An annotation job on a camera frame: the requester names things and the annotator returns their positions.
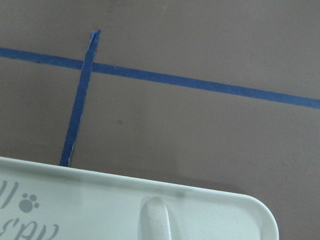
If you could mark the white bear tray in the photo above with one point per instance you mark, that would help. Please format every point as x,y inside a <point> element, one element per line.
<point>48,202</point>

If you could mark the white ceramic spoon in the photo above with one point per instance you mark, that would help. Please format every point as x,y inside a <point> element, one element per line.
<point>155,223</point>

